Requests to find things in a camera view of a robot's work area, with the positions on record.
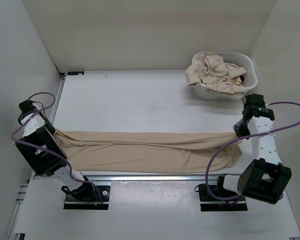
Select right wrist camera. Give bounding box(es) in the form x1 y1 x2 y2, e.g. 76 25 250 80
244 93 266 109

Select blue white sticker label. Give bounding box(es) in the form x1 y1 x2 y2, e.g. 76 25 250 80
67 71 85 76

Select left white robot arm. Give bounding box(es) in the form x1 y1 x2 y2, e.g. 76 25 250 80
11 99 101 202

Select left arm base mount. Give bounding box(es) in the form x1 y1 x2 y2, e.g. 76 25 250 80
61 183 111 210

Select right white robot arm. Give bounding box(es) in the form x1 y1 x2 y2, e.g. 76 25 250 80
214 94 292 204

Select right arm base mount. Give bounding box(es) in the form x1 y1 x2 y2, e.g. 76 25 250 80
194 175 248 212

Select purple cable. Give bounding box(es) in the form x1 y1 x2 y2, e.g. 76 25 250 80
10 92 103 206
205 101 300 201

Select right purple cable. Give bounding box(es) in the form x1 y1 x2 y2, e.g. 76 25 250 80
205 101 300 201

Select beige clothes pile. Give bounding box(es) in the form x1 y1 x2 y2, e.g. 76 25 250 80
185 52 247 95

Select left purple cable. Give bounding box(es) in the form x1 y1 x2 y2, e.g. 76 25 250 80
10 92 103 206

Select aluminium rail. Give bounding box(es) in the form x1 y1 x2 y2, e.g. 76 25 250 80
42 73 67 176
19 173 273 183

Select front aluminium rail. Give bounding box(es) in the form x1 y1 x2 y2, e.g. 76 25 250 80
19 173 273 183

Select left aluminium rail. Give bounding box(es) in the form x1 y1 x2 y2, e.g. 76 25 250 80
42 73 67 176

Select beige trousers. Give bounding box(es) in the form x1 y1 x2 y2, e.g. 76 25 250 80
54 129 242 174

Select white laundry basket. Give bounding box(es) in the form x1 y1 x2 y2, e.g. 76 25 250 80
185 51 258 101

